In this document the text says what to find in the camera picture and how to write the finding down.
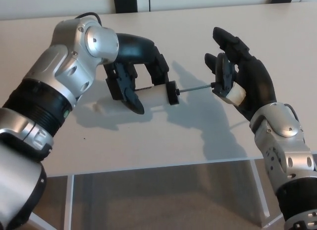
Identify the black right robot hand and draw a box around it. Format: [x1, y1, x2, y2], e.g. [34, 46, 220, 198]
[204, 26, 278, 123]

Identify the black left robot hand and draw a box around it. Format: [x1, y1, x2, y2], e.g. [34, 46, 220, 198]
[102, 33, 170, 115]

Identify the white Franklin air pump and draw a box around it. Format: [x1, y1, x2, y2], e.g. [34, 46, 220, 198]
[93, 80, 216, 112]

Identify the white cabinet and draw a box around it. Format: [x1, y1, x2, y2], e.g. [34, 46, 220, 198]
[0, 0, 317, 22]

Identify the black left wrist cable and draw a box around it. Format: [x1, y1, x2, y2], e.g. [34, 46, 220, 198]
[75, 12, 103, 26]

